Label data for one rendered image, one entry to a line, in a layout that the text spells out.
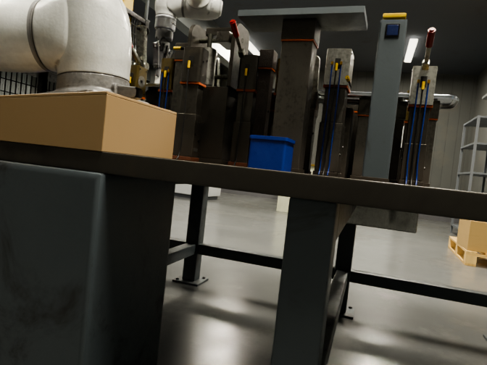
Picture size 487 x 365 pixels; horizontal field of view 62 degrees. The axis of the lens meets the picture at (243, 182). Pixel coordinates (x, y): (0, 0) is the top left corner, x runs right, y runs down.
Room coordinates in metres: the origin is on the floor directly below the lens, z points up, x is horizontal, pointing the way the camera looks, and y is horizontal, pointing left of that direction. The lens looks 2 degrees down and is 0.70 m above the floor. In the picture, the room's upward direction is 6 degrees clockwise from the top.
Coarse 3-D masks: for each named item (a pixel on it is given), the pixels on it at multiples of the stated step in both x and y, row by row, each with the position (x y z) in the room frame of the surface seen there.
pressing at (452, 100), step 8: (152, 88) 1.78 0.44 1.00; (272, 88) 1.50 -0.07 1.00; (320, 96) 1.55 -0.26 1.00; (352, 96) 1.48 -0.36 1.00; (360, 96) 1.47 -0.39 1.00; (368, 96) 1.45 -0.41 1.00; (400, 96) 1.35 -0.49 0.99; (408, 96) 1.34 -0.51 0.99; (440, 96) 1.31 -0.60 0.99; (448, 96) 1.30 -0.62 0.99; (456, 96) 1.30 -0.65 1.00; (352, 104) 1.58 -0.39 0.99; (440, 104) 1.45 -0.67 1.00; (448, 104) 1.44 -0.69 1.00; (456, 104) 1.37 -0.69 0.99
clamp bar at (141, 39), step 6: (138, 30) 1.61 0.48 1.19; (144, 30) 1.61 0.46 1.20; (138, 36) 1.62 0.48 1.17; (144, 36) 1.62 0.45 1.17; (138, 42) 1.62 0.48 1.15; (144, 42) 1.62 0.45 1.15; (138, 48) 1.63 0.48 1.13; (144, 48) 1.63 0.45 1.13; (138, 54) 1.63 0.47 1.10; (144, 54) 1.63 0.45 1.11; (144, 60) 1.63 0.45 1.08
